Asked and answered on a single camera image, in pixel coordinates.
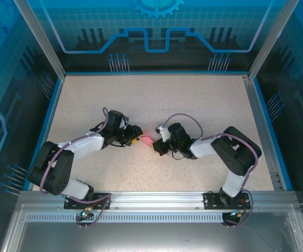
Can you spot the pink paper sheet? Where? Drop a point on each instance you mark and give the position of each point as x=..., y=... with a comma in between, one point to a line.
x=147, y=139

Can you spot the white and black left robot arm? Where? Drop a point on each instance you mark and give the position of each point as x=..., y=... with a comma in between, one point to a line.
x=86, y=145

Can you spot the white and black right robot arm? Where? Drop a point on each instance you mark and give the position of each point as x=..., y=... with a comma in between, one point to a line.
x=201, y=149

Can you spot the steel sheet panel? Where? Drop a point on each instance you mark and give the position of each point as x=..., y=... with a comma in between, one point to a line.
x=154, y=239

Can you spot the blue table edge strip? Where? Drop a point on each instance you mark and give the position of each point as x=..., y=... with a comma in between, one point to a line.
x=271, y=131
x=46, y=131

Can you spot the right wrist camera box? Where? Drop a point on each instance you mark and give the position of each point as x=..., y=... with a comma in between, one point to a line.
x=164, y=135

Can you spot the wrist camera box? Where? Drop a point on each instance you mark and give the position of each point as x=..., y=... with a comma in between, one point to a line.
x=126, y=119
x=164, y=135

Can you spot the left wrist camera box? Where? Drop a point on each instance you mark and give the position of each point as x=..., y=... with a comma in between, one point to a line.
x=126, y=119

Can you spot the aluminium mounting rail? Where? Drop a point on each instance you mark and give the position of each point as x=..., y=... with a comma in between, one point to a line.
x=156, y=200

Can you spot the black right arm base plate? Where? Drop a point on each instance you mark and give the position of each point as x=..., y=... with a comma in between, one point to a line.
x=209, y=200

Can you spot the aluminium side rail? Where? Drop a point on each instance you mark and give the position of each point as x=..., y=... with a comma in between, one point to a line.
x=258, y=118

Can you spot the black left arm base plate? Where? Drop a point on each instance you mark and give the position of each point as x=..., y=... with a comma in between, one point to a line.
x=69, y=203

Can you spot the aluminium frame post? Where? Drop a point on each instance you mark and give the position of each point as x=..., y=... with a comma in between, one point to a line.
x=272, y=39
x=41, y=39

